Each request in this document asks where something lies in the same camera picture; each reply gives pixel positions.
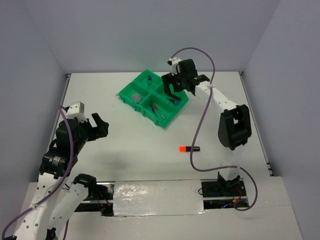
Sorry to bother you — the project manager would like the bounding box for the blue highlighter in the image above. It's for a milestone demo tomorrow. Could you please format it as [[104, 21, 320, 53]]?
[[169, 99, 181, 105]]

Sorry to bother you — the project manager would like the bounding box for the small blue-capped bottle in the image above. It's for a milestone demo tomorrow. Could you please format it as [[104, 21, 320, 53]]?
[[147, 73, 153, 90]]

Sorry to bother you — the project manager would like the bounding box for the clear tub of paperclips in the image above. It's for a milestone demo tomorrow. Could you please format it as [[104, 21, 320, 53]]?
[[131, 93, 142, 104]]

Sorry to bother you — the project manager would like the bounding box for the orange highlighter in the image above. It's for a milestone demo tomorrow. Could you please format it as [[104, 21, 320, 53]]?
[[179, 146, 201, 153]]

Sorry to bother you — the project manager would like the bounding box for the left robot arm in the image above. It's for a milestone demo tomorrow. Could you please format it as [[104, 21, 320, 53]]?
[[1, 113, 109, 240]]

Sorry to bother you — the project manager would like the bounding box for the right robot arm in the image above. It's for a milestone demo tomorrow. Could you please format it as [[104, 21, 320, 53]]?
[[161, 57, 252, 196]]

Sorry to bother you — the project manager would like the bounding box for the green four-compartment bin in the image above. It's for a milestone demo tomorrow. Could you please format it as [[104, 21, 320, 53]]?
[[117, 69, 189, 129]]

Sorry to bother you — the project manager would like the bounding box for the silver tape sheet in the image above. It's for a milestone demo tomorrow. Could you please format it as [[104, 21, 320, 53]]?
[[113, 179, 206, 217]]

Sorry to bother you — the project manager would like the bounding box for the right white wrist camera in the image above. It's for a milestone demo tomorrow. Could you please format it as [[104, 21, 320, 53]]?
[[167, 57, 182, 76]]

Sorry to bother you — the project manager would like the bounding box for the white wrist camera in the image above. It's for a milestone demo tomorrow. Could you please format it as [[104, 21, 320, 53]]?
[[65, 101, 87, 123], [167, 57, 182, 76]]

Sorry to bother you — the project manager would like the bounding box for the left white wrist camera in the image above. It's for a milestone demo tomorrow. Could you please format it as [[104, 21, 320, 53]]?
[[65, 101, 87, 123]]

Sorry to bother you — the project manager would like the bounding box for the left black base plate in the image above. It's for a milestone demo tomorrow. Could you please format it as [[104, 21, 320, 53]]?
[[75, 182, 115, 217]]

